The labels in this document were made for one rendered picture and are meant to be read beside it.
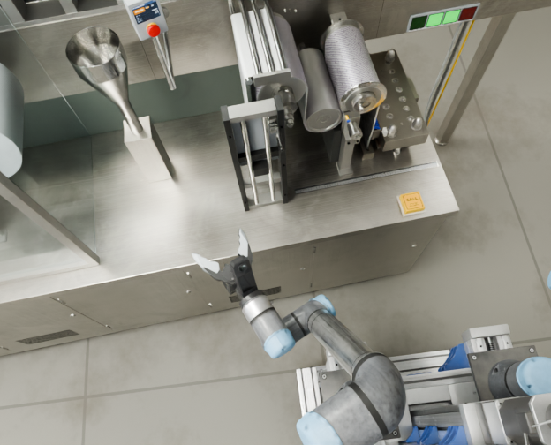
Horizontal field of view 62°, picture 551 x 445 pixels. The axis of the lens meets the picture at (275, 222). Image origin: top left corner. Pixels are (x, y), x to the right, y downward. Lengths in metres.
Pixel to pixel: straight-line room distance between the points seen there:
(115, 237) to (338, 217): 0.80
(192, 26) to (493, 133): 2.09
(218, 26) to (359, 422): 1.22
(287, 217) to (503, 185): 1.64
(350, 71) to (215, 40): 0.46
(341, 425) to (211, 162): 1.15
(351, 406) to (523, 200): 2.21
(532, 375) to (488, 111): 2.05
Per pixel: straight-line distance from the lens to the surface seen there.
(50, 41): 1.66
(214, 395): 2.45
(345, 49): 1.54
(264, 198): 1.67
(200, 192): 1.74
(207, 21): 1.60
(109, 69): 1.32
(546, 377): 1.53
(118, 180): 1.86
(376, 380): 0.98
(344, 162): 1.70
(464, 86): 2.62
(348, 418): 0.95
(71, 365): 2.68
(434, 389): 1.75
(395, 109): 1.77
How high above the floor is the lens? 2.41
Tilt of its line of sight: 66 degrees down
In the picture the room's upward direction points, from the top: 6 degrees counter-clockwise
